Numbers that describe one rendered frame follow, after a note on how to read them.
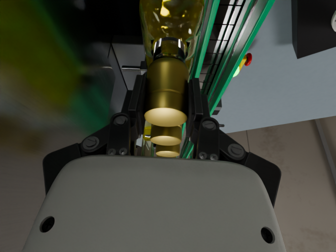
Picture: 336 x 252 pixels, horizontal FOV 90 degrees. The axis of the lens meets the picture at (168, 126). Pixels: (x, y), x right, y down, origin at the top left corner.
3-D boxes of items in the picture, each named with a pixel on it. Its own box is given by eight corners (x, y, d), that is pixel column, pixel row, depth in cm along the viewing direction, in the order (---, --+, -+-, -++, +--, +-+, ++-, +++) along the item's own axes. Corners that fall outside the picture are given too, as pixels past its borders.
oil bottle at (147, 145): (143, 127, 90) (137, 178, 80) (153, 127, 89) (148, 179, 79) (146, 131, 95) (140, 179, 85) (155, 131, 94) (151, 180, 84)
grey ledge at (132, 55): (117, 16, 44) (109, 48, 40) (150, 18, 44) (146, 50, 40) (149, 136, 132) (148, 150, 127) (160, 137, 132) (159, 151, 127)
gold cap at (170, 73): (145, 55, 13) (138, 106, 11) (192, 58, 13) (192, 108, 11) (149, 84, 16) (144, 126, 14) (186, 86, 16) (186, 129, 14)
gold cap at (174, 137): (151, 96, 18) (147, 135, 16) (184, 98, 18) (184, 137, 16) (153, 112, 21) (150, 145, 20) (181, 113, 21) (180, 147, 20)
